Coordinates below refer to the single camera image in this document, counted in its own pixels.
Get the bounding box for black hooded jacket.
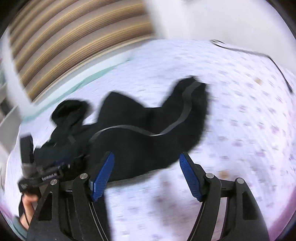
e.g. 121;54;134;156
34;75;211;241

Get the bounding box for light sleeve left forearm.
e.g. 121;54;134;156
13;215;30;240

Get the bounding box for person's left hand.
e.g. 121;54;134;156
20;193;39;230

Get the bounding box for white bookshelf with items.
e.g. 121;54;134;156
1;63;22;152

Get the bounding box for white floral quilted bedspread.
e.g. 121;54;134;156
0;38;296;241

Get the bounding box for striped wooden headboard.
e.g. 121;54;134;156
9;0;154;101

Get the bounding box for black cable on bed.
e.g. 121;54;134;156
210;39;294;92

